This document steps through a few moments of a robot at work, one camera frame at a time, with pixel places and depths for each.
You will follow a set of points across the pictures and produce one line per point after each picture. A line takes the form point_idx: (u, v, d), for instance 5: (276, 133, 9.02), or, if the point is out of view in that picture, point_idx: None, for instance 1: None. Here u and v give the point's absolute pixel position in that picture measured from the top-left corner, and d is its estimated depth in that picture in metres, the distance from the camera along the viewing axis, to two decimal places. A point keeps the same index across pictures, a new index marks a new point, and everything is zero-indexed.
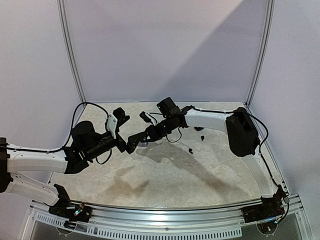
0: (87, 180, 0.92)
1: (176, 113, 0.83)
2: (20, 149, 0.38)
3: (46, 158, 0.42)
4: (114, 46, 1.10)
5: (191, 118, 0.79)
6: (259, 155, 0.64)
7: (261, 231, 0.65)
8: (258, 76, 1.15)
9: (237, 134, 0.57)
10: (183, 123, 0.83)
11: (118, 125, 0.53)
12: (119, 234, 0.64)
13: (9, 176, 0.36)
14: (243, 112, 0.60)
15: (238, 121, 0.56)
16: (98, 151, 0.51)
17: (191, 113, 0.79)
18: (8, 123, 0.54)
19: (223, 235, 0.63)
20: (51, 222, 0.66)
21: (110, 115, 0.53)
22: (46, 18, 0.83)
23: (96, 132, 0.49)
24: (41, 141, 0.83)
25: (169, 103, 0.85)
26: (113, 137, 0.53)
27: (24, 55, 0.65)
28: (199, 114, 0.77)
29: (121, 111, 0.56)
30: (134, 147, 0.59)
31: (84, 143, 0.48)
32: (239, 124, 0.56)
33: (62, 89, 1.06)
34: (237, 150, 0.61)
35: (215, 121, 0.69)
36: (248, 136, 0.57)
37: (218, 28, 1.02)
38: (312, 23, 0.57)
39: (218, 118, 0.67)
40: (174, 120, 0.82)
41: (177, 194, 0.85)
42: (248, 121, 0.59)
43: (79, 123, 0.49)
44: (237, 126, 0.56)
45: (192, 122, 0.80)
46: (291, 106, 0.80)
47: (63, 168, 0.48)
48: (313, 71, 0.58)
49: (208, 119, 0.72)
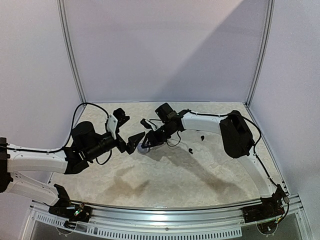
0: (87, 180, 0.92)
1: (173, 117, 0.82)
2: (21, 149, 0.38)
3: (46, 158, 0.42)
4: (114, 46, 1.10)
5: (187, 121, 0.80)
6: (254, 156, 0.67)
7: (261, 231, 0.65)
8: (258, 76, 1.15)
9: (231, 136, 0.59)
10: (181, 127, 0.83)
11: (118, 125, 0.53)
12: (119, 234, 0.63)
13: (9, 176, 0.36)
14: (237, 114, 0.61)
15: (230, 124, 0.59)
16: (98, 152, 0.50)
17: (187, 116, 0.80)
18: (8, 123, 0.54)
19: (223, 235, 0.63)
20: (51, 222, 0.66)
21: (111, 116, 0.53)
22: (45, 18, 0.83)
23: (96, 132, 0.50)
24: (41, 141, 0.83)
25: (166, 108, 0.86)
26: (113, 137, 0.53)
27: (24, 55, 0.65)
28: (195, 117, 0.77)
29: (121, 112, 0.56)
30: (134, 147, 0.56)
31: (84, 143, 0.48)
32: (232, 127, 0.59)
33: (62, 89, 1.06)
34: (233, 151, 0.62)
35: (210, 124, 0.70)
36: (242, 138, 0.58)
37: (218, 28, 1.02)
38: (312, 23, 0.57)
39: (213, 121, 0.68)
40: (171, 124, 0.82)
41: (177, 194, 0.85)
42: (241, 124, 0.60)
43: (79, 124, 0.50)
44: (230, 128, 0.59)
45: (189, 126, 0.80)
46: (291, 107, 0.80)
47: (64, 169, 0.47)
48: (314, 71, 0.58)
49: (204, 122, 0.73)
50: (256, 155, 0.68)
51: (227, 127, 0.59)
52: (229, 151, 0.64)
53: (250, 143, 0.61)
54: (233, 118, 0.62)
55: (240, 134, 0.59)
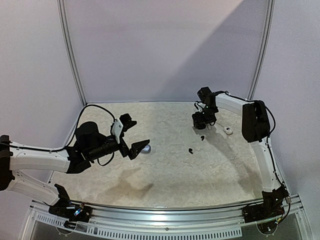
0: (87, 180, 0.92)
1: (208, 94, 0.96)
2: (23, 147, 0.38)
3: (49, 157, 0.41)
4: (114, 46, 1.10)
5: (219, 101, 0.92)
6: (266, 146, 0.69)
7: (261, 231, 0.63)
8: (258, 75, 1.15)
9: (247, 121, 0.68)
10: (213, 105, 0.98)
11: (124, 130, 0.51)
12: (119, 234, 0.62)
13: (11, 174, 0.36)
14: (261, 104, 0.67)
15: (252, 109, 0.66)
16: (100, 152, 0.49)
17: (222, 95, 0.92)
18: (6, 122, 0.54)
19: (223, 235, 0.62)
20: (51, 222, 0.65)
21: (119, 120, 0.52)
22: (45, 17, 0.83)
23: (100, 133, 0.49)
24: (41, 140, 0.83)
25: (206, 91, 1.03)
26: (117, 141, 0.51)
27: (23, 54, 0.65)
28: (227, 98, 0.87)
29: (128, 118, 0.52)
30: (136, 153, 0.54)
31: (87, 143, 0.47)
32: (252, 112, 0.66)
33: (62, 89, 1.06)
34: (246, 135, 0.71)
35: (236, 105, 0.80)
36: (258, 125, 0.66)
37: (217, 28, 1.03)
38: (312, 23, 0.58)
39: (239, 103, 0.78)
40: (206, 99, 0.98)
41: (177, 194, 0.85)
42: (263, 115, 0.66)
43: (85, 123, 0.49)
44: (252, 114, 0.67)
45: (219, 105, 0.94)
46: (289, 107, 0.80)
47: (65, 168, 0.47)
48: (313, 71, 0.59)
49: (236, 104, 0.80)
50: (268, 145, 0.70)
51: (247, 112, 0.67)
52: (243, 134, 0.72)
53: (264, 133, 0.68)
54: (257, 106, 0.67)
55: (256, 122, 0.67)
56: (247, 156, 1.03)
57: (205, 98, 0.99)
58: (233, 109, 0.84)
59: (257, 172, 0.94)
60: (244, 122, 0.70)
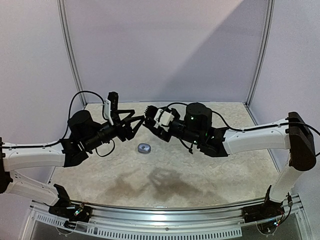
0: (87, 180, 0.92)
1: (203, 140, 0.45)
2: (16, 147, 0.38)
3: (40, 154, 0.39)
4: (113, 46, 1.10)
5: (233, 145, 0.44)
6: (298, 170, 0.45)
7: (261, 231, 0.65)
8: (258, 75, 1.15)
9: (300, 150, 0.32)
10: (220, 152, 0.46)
11: (113, 107, 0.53)
12: (119, 234, 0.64)
13: (7, 176, 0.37)
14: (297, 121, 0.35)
15: (302, 135, 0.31)
16: (97, 142, 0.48)
17: (229, 133, 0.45)
18: (6, 124, 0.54)
19: (223, 235, 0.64)
20: (51, 222, 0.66)
21: (105, 101, 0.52)
22: (44, 17, 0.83)
23: (93, 121, 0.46)
24: (40, 141, 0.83)
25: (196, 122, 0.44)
26: (111, 125, 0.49)
27: (23, 55, 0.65)
28: (245, 136, 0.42)
29: (114, 94, 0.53)
30: (134, 132, 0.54)
31: (82, 133, 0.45)
32: (305, 139, 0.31)
33: (62, 89, 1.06)
34: (300, 165, 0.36)
35: (272, 140, 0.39)
36: (313, 146, 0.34)
37: (218, 28, 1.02)
38: (312, 23, 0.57)
39: (277, 135, 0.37)
40: (207, 150, 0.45)
41: (177, 194, 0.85)
42: (306, 131, 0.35)
43: (75, 114, 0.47)
44: (302, 136, 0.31)
45: (237, 149, 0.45)
46: (289, 107, 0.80)
47: (62, 162, 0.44)
48: (312, 71, 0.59)
49: (259, 140, 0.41)
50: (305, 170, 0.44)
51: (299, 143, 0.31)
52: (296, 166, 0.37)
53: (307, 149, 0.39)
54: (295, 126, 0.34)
55: (310, 142, 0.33)
56: (247, 156, 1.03)
57: (205, 143, 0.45)
58: (272, 146, 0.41)
59: (258, 172, 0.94)
60: (297, 155, 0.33)
